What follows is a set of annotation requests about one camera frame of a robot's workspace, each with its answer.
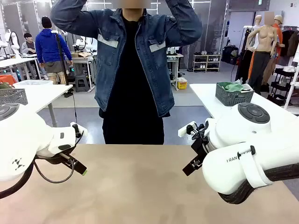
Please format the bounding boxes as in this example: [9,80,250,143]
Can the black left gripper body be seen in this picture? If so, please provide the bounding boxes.
[36,151,78,167]

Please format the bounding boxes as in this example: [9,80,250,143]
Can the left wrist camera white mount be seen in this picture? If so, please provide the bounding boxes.
[70,121,88,138]

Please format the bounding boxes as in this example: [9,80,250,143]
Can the black braided right arm hose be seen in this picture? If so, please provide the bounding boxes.
[217,163,299,205]

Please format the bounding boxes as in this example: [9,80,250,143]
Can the person in blue hoodie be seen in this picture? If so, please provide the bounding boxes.
[35,15,73,84]

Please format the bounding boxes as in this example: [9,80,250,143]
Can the white background table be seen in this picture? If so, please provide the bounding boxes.
[67,55,97,92]
[0,55,39,81]
[167,53,185,91]

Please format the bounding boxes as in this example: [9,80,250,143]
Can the white metal frame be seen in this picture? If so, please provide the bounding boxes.
[284,65,299,110]

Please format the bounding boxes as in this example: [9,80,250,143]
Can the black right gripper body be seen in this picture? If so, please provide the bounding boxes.
[190,134,211,162]

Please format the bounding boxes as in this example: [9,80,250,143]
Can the bare mannequin dark trousers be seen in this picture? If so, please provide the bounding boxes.
[247,11,281,94]

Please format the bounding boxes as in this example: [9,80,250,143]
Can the seated person in grey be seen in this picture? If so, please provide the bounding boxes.
[21,32,37,56]

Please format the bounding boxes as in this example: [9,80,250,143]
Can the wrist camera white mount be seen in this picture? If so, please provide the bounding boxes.
[178,120,206,140]
[70,121,88,138]

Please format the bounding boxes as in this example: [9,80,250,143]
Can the thick black left arm hose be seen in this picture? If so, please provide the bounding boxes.
[0,161,36,199]

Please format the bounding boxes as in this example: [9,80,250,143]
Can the clothes rack dark garments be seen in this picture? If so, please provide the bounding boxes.
[279,25,299,63]

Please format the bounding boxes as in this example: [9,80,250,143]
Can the person in denim jacket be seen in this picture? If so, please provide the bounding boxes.
[50,0,203,145]

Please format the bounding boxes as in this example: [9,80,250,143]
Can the black bags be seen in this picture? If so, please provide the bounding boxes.
[221,45,239,65]

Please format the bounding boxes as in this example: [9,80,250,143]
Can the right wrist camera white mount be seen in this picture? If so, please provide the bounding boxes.
[178,120,206,140]

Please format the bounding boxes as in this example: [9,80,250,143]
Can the light grey towel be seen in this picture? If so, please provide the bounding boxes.
[235,78,252,91]

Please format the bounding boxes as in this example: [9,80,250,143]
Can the green towel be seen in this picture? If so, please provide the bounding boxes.
[221,81,245,92]

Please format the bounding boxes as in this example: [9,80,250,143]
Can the clear plastic bin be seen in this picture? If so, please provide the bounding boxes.
[13,79,54,89]

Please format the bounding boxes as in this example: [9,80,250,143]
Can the mannequin orange clothes hat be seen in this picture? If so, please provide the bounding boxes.
[261,14,286,86]

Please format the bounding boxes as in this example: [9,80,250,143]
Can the person right forearm denim sleeve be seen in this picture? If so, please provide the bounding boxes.
[50,0,79,26]

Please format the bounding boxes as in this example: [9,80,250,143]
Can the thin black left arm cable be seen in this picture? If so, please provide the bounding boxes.
[34,161,76,184]

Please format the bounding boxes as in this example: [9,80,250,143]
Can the grey plastic basket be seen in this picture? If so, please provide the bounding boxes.
[215,81,255,107]
[0,88,28,106]

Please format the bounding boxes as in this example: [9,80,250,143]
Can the white mannequin black trousers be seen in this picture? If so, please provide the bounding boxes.
[235,15,263,85]

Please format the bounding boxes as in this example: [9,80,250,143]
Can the person left forearm denim sleeve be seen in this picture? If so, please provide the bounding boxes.
[164,0,203,40]

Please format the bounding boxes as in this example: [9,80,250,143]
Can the black tripod stand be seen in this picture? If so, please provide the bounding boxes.
[50,29,74,98]

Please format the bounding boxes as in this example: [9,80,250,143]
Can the orange cloth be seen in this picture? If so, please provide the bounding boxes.
[0,75,17,86]

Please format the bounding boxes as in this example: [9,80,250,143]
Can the black trolley cart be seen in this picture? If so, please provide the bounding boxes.
[267,66,299,107]

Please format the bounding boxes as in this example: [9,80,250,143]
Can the grey step stool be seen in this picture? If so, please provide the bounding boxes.
[74,76,91,93]

